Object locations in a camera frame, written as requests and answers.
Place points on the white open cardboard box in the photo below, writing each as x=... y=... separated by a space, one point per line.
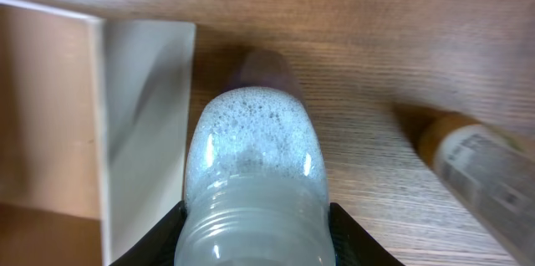
x=94 y=116

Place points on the clear foamy liquid bottle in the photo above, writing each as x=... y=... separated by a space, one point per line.
x=256 y=184

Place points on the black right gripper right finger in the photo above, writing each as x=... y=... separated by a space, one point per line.
x=353 y=245

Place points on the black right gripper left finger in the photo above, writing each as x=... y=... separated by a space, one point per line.
x=158 y=246

